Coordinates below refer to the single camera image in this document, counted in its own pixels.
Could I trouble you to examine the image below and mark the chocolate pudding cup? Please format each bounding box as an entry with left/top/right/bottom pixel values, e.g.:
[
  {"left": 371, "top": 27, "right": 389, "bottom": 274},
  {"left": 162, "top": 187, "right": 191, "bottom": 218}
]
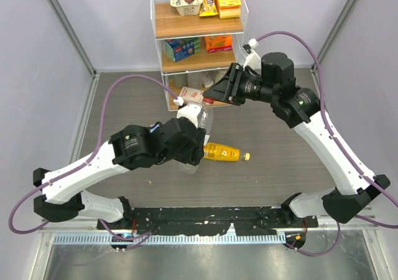
[{"left": 170, "top": 0, "right": 203, "bottom": 16}]

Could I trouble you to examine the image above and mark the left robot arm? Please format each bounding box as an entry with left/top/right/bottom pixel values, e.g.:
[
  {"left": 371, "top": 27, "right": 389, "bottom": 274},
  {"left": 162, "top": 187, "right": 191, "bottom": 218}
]
[{"left": 34, "top": 118, "right": 208, "bottom": 229}]

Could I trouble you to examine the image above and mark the white cable duct strip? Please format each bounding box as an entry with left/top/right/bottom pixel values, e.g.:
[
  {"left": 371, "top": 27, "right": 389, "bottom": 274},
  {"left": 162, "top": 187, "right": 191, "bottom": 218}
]
[{"left": 53, "top": 232, "right": 285, "bottom": 246}]

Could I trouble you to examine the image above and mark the yellow candy bag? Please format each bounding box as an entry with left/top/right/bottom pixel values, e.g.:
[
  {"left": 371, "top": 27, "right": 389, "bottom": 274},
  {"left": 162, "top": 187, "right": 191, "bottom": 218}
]
[{"left": 199, "top": 0, "right": 219, "bottom": 17}]

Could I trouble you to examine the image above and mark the pale green drink bottle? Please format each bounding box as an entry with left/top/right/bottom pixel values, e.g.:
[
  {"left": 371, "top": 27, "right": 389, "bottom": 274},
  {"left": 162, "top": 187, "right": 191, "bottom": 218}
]
[{"left": 215, "top": 69, "right": 228, "bottom": 83}]

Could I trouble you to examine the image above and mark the red white card box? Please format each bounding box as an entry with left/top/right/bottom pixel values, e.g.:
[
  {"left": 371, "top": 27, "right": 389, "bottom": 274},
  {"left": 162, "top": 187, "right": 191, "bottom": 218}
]
[{"left": 179, "top": 86, "right": 203, "bottom": 104}]

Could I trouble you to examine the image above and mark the purple cable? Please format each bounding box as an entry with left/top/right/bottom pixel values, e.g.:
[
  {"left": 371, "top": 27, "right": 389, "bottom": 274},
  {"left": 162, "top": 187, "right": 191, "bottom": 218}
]
[
  {"left": 8, "top": 74, "right": 181, "bottom": 235},
  {"left": 254, "top": 30, "right": 398, "bottom": 256}
]

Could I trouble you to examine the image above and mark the small blue-label water bottle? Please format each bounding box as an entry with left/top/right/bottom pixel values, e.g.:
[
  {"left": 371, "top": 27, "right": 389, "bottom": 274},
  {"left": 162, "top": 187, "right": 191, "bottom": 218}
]
[{"left": 149, "top": 123, "right": 161, "bottom": 133}]

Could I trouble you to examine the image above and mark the orange snack box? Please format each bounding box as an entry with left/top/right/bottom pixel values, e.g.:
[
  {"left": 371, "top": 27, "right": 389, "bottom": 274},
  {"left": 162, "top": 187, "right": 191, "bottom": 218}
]
[{"left": 205, "top": 35, "right": 233, "bottom": 53}]

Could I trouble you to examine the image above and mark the blue green box pack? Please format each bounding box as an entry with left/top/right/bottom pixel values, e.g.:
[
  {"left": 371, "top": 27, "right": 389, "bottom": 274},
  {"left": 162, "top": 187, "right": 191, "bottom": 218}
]
[{"left": 164, "top": 37, "right": 200, "bottom": 62}]

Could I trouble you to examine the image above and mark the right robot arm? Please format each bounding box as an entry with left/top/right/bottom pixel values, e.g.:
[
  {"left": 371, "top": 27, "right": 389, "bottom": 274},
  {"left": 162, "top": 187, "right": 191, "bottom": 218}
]
[{"left": 203, "top": 52, "right": 391, "bottom": 227}]

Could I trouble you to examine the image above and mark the clear plastic cup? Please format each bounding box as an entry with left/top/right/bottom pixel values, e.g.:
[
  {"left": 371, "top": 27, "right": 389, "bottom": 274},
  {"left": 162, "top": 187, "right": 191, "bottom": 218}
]
[{"left": 187, "top": 72, "right": 203, "bottom": 90}]

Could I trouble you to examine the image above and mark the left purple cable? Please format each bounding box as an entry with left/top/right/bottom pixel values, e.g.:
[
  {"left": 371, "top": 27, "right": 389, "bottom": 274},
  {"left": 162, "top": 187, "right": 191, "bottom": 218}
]
[{"left": 8, "top": 74, "right": 181, "bottom": 235}]

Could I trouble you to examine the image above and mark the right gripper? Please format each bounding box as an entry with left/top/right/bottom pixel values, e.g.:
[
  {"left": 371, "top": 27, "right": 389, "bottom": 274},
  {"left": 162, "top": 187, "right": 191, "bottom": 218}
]
[{"left": 203, "top": 63, "right": 277, "bottom": 107}]

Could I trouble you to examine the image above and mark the clear red-label water bottle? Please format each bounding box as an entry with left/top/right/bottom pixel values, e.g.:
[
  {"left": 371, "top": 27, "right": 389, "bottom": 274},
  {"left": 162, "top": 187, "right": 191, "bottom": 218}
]
[{"left": 177, "top": 97, "right": 214, "bottom": 174}]

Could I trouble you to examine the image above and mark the small white bottle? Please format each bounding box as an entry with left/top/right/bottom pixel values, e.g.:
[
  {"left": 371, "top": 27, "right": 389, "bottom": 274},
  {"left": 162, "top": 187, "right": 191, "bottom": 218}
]
[{"left": 202, "top": 72, "right": 215, "bottom": 88}]

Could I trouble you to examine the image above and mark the white wire shelf rack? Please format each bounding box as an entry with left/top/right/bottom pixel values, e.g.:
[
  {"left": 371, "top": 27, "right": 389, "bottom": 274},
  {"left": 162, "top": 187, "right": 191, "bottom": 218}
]
[{"left": 149, "top": 0, "right": 250, "bottom": 112}]

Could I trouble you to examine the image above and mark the yellow sponge pack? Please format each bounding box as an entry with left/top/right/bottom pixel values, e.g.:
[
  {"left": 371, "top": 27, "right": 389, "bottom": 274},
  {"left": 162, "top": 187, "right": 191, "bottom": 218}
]
[{"left": 216, "top": 0, "right": 241, "bottom": 19}]

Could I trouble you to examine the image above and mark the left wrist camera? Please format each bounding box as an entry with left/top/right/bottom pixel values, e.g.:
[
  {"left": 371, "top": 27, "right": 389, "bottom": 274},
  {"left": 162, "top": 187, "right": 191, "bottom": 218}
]
[{"left": 174, "top": 96, "right": 202, "bottom": 127}]

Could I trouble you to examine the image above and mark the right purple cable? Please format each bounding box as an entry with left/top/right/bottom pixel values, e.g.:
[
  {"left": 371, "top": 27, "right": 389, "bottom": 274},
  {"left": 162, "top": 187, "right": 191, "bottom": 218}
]
[{"left": 254, "top": 30, "right": 398, "bottom": 256}]

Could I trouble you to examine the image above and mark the yellow juice bottle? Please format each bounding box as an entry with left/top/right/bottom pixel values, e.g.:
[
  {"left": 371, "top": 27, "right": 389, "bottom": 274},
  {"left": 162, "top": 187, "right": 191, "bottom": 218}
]
[{"left": 203, "top": 142, "right": 251, "bottom": 162}]

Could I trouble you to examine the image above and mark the red bottle cap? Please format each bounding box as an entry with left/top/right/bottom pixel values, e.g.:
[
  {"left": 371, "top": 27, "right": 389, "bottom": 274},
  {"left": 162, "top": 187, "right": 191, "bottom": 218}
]
[{"left": 203, "top": 97, "right": 214, "bottom": 104}]

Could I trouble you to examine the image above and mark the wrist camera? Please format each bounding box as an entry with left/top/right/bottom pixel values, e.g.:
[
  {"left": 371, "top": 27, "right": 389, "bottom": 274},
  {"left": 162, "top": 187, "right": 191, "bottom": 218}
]
[
  {"left": 243, "top": 38, "right": 261, "bottom": 69},
  {"left": 174, "top": 96, "right": 202, "bottom": 127}
]

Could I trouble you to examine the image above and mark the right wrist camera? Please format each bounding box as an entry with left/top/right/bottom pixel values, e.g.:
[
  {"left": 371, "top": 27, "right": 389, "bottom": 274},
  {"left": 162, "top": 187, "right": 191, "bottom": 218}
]
[{"left": 243, "top": 38, "right": 261, "bottom": 69}]

